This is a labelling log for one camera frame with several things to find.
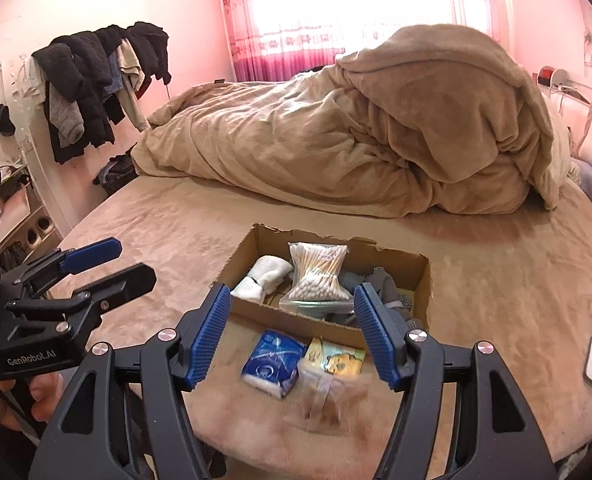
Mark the bed with beige sheet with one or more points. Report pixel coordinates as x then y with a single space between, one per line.
475 270

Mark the brown cardboard box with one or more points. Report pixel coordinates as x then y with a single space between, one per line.
303 322

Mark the bag of cotton swabs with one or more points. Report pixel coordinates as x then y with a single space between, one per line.
316 277

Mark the white shoe rack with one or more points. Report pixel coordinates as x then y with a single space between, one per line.
36 215

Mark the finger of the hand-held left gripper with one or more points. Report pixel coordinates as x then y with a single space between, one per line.
121 282
93 255

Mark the black bag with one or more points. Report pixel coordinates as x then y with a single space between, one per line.
118 172

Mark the beige fluffy duvet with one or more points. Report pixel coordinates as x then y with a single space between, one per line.
355 130

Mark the clothes on rack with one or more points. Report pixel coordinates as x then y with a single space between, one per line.
83 90

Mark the yellow cartoon tissue pack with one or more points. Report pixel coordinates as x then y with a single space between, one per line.
343 360

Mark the grey sweater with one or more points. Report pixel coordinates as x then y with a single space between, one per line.
66 115

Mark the red box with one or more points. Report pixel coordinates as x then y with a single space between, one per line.
547 76

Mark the pink floral curtain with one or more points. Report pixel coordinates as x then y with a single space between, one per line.
296 15

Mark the black hanging cap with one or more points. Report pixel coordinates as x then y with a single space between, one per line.
3 120

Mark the cream garment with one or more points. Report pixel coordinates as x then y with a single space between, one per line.
128 67

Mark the blue jeans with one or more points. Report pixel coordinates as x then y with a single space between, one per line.
111 77

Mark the white rolled socks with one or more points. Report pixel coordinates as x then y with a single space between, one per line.
268 275

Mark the person's left hand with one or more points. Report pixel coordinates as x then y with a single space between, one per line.
43 391

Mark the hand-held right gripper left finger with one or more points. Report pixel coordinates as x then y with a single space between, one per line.
210 336

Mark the clear plastic packet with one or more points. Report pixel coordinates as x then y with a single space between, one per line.
331 397

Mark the grey socks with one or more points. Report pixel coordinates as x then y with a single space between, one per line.
400 300

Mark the black sweater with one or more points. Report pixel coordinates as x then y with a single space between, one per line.
148 50

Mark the clear wall shelf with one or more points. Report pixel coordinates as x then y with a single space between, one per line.
573 92

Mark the blue tissue pack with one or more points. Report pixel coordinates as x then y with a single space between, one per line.
273 362

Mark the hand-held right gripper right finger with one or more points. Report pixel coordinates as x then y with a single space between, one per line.
373 335

